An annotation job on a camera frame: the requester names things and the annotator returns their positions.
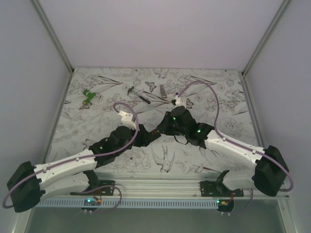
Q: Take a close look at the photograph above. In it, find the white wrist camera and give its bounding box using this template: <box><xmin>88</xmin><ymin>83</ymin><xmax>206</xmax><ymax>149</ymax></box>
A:
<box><xmin>171</xmin><ymin>96</ymin><xmax>187</xmax><ymax>108</ymax></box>
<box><xmin>118</xmin><ymin>110</ymin><xmax>136</xmax><ymax>130</ymax></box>

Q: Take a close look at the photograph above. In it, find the left small circuit board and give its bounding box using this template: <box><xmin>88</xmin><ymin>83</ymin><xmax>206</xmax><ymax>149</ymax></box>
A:
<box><xmin>84</xmin><ymin>198</ymin><xmax>102</xmax><ymax>206</ymax></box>

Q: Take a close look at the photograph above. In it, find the purple cable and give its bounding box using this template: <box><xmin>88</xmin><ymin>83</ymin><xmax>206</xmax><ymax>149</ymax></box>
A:
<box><xmin>1</xmin><ymin>101</ymin><xmax>140</xmax><ymax>216</ymax></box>
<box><xmin>178</xmin><ymin>80</ymin><xmax>294</xmax><ymax>216</ymax></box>

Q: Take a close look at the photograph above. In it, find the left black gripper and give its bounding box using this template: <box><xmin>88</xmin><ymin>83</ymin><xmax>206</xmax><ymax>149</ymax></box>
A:
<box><xmin>115</xmin><ymin>123</ymin><xmax>154</xmax><ymax>156</ymax></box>

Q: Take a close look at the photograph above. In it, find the green plastic connector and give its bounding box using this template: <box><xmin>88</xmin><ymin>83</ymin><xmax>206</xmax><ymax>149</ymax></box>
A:
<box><xmin>79</xmin><ymin>89</ymin><xmax>97</xmax><ymax>110</ymax></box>

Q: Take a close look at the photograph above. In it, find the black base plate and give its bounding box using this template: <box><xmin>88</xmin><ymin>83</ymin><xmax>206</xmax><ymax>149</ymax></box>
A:
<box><xmin>70</xmin><ymin>180</ymin><xmax>115</xmax><ymax>197</ymax></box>
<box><xmin>200</xmin><ymin>181</ymin><xmax>244</xmax><ymax>197</ymax></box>

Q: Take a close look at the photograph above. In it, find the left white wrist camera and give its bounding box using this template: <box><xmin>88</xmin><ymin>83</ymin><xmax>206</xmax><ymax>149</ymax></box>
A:
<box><xmin>118</xmin><ymin>110</ymin><xmax>136</xmax><ymax>130</ymax></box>

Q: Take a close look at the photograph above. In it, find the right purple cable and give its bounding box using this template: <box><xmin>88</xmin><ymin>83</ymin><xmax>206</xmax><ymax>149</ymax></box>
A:
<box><xmin>178</xmin><ymin>80</ymin><xmax>294</xmax><ymax>216</ymax></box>

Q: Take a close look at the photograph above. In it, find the aluminium rail frame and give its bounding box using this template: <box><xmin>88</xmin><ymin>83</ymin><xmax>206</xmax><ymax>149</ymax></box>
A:
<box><xmin>23</xmin><ymin>176</ymin><xmax>291</xmax><ymax>200</ymax></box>

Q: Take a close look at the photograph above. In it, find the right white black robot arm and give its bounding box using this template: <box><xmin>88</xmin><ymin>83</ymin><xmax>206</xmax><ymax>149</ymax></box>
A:
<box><xmin>157</xmin><ymin>106</ymin><xmax>289</xmax><ymax>197</ymax></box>

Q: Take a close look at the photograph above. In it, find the small black hammer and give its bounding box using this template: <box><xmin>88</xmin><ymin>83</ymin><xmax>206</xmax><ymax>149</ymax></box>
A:
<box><xmin>127</xmin><ymin>86</ymin><xmax>151</xmax><ymax>104</ymax></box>

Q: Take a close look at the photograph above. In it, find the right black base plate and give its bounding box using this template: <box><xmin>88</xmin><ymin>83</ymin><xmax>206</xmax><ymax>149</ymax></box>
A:
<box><xmin>200</xmin><ymin>181</ymin><xmax>244</xmax><ymax>197</ymax></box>

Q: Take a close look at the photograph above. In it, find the grey metal clip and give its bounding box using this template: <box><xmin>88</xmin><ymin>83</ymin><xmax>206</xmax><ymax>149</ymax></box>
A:
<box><xmin>159</xmin><ymin>85</ymin><xmax>167</xmax><ymax>99</ymax></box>

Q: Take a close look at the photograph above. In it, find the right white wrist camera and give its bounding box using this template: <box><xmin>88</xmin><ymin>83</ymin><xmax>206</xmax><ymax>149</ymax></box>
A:
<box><xmin>171</xmin><ymin>96</ymin><xmax>187</xmax><ymax>108</ymax></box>

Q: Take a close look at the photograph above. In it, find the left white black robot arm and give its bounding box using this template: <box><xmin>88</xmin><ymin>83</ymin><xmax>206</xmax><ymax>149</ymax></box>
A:
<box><xmin>7</xmin><ymin>124</ymin><xmax>161</xmax><ymax>213</ymax></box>

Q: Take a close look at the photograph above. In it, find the floral printed table mat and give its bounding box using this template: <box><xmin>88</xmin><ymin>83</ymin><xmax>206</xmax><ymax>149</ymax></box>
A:
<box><xmin>46</xmin><ymin>68</ymin><xmax>258</xmax><ymax>174</ymax></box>

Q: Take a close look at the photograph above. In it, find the white slotted cable duct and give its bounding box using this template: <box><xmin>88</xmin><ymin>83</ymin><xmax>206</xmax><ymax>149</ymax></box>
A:
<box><xmin>37</xmin><ymin>198</ymin><xmax>218</xmax><ymax>209</ymax></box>

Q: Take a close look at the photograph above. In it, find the small circuit board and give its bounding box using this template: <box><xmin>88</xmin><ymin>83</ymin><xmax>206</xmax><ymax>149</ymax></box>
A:
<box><xmin>217</xmin><ymin>200</ymin><xmax>234</xmax><ymax>213</ymax></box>
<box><xmin>84</xmin><ymin>198</ymin><xmax>102</xmax><ymax>206</ymax></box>

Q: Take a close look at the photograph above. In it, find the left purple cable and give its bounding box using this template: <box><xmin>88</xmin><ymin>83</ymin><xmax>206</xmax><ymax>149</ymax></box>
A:
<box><xmin>1</xmin><ymin>101</ymin><xmax>140</xmax><ymax>216</ymax></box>

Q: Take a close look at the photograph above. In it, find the right small circuit board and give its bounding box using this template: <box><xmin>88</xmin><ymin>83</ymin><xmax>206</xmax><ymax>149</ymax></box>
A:
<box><xmin>217</xmin><ymin>200</ymin><xmax>234</xmax><ymax>213</ymax></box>

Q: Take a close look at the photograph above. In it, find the black fuse box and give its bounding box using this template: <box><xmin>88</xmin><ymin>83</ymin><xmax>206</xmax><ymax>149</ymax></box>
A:
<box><xmin>151</xmin><ymin>129</ymin><xmax>160</xmax><ymax>135</ymax></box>

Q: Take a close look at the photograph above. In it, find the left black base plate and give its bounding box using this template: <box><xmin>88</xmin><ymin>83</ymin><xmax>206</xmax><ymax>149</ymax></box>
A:
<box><xmin>70</xmin><ymin>180</ymin><xmax>115</xmax><ymax>197</ymax></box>

